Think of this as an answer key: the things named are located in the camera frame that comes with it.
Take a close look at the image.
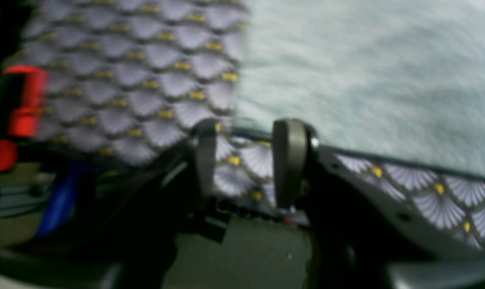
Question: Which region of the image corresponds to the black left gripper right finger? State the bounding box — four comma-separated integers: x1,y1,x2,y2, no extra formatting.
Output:
272,118,319,212

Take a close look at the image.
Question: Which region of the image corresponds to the patterned fan-print tablecloth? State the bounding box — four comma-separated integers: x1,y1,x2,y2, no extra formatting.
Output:
15,0,485,251

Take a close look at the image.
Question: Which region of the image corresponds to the light grey T-shirt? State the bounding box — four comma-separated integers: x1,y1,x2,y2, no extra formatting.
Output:
236,0,485,177

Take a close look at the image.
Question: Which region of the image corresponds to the red table clamp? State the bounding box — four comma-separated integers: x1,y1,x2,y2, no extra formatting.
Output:
0,65,48,173

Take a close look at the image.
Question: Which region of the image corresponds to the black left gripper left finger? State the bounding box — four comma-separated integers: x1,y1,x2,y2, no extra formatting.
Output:
189,118,218,209

